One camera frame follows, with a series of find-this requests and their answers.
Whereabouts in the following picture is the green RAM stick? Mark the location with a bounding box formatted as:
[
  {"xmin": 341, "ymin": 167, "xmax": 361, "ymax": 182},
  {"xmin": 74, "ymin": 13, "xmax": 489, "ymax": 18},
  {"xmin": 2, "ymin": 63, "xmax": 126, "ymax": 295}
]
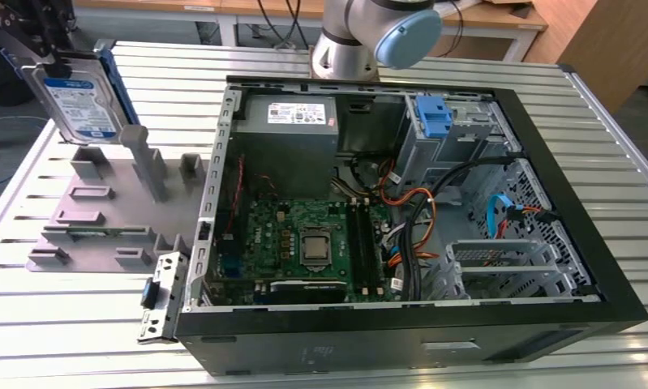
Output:
[{"xmin": 66, "ymin": 226, "xmax": 141, "ymax": 239}]

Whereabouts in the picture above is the black open PC case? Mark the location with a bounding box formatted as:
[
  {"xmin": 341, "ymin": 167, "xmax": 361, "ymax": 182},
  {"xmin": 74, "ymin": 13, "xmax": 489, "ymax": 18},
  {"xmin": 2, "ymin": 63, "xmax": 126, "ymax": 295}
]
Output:
[{"xmin": 173, "ymin": 74, "xmax": 648, "ymax": 376}]

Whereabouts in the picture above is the hard disk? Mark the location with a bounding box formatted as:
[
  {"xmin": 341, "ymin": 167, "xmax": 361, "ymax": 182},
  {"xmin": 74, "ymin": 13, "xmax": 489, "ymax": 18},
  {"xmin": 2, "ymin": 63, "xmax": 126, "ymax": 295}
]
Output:
[{"xmin": 18, "ymin": 38, "xmax": 141, "ymax": 146}]

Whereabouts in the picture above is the grey power supply unit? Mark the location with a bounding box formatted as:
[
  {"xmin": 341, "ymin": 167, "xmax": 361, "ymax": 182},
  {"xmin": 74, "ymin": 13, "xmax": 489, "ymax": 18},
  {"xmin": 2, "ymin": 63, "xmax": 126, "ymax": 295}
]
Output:
[{"xmin": 230, "ymin": 93, "xmax": 340, "ymax": 199}]

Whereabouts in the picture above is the blue drive cage latch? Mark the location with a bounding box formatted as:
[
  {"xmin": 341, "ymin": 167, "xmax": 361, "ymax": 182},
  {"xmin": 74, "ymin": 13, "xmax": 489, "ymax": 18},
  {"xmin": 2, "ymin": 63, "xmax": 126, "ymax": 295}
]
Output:
[{"xmin": 416, "ymin": 96, "xmax": 452, "ymax": 139}]

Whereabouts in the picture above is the grey metal disk bay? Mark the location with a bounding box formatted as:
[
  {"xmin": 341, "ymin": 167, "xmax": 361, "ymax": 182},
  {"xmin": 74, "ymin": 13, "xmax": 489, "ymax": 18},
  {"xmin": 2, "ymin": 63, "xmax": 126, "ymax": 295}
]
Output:
[{"xmin": 441, "ymin": 238, "xmax": 594, "ymax": 301}]

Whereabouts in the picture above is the wooden cabinet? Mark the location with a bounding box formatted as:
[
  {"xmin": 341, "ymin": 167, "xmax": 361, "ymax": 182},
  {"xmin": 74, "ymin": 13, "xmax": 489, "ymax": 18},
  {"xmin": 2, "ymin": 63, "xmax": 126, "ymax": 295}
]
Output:
[{"xmin": 527, "ymin": 0, "xmax": 648, "ymax": 117}]

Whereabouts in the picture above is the grey optical drive cage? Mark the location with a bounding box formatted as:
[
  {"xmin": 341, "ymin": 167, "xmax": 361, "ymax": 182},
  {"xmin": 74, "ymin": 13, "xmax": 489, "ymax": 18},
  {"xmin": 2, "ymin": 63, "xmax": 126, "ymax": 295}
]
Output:
[{"xmin": 396, "ymin": 95, "xmax": 520, "ymax": 191}]

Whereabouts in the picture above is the silver hinged slot bracket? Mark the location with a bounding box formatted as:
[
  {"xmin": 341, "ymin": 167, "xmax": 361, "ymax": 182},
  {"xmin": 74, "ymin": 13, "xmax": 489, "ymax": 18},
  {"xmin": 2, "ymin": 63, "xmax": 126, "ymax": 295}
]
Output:
[{"xmin": 137, "ymin": 250, "xmax": 191, "ymax": 345}]

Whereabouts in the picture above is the thin red fan wire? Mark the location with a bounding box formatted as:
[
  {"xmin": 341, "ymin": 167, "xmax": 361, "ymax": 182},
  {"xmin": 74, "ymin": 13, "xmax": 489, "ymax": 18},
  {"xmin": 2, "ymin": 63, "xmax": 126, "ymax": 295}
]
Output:
[{"xmin": 221, "ymin": 155, "xmax": 248, "ymax": 241}]

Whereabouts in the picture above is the orange yellow wire bundle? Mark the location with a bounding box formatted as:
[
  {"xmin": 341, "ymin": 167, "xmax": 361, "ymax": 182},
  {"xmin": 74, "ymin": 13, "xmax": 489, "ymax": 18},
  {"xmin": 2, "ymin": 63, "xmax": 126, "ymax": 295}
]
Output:
[{"xmin": 379, "ymin": 156, "xmax": 440, "ymax": 268}]

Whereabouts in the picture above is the wooden desk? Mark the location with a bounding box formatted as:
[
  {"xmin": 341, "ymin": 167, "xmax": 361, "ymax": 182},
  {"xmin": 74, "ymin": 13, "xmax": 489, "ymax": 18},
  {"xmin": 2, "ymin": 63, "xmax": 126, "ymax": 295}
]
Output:
[{"xmin": 74, "ymin": 0, "xmax": 550, "ymax": 62}]

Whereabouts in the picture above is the silver CPU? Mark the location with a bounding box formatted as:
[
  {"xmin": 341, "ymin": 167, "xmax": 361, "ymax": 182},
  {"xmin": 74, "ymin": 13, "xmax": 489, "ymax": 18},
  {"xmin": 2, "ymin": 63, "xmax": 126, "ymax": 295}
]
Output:
[{"xmin": 300, "ymin": 234, "xmax": 330, "ymax": 260}]

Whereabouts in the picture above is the blue data wire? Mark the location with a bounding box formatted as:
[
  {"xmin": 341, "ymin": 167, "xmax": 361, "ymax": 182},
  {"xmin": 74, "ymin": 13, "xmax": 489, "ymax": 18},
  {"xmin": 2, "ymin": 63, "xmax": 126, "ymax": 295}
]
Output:
[{"xmin": 487, "ymin": 193, "xmax": 523, "ymax": 241}]

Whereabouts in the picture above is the grey parts rack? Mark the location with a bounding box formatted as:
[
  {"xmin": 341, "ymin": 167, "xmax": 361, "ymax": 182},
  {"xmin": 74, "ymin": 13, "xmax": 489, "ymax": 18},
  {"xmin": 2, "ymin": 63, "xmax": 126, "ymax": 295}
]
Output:
[{"xmin": 26, "ymin": 124, "xmax": 211, "ymax": 276}]

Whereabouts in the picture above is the black graphics card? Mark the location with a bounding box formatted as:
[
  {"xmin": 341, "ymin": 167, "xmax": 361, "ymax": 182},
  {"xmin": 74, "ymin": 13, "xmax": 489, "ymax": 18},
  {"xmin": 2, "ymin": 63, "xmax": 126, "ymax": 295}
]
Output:
[{"xmin": 253, "ymin": 279, "xmax": 350, "ymax": 305}]

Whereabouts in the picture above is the green motherboard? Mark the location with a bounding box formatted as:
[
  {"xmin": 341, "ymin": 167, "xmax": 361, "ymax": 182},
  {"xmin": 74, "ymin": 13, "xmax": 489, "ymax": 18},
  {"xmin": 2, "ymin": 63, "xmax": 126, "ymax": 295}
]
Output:
[{"xmin": 213, "ymin": 196, "xmax": 407, "ymax": 305}]

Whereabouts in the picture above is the black cable bundle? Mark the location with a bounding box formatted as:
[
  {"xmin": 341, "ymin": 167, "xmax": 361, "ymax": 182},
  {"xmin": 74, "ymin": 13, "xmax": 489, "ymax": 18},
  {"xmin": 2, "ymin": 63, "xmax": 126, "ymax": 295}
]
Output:
[{"xmin": 399, "ymin": 156, "xmax": 523, "ymax": 301}]

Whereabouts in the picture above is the black RAM slot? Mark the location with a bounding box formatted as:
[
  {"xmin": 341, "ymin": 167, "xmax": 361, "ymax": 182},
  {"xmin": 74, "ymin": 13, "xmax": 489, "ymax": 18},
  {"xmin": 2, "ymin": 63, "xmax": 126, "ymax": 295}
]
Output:
[
  {"xmin": 348, "ymin": 197, "xmax": 373, "ymax": 296},
  {"xmin": 361, "ymin": 197, "xmax": 387, "ymax": 296}
]

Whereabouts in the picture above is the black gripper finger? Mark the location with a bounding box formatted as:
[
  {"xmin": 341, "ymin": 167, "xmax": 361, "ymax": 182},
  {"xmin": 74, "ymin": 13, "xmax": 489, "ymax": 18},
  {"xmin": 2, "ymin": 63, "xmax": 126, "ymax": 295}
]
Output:
[{"xmin": 0, "ymin": 10, "xmax": 74, "ymax": 78}]

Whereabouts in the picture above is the CPU socket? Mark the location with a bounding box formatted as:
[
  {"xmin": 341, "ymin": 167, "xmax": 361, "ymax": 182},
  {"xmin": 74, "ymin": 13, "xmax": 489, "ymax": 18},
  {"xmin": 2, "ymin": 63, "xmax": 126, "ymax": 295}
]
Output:
[{"xmin": 296, "ymin": 226, "xmax": 336, "ymax": 272}]

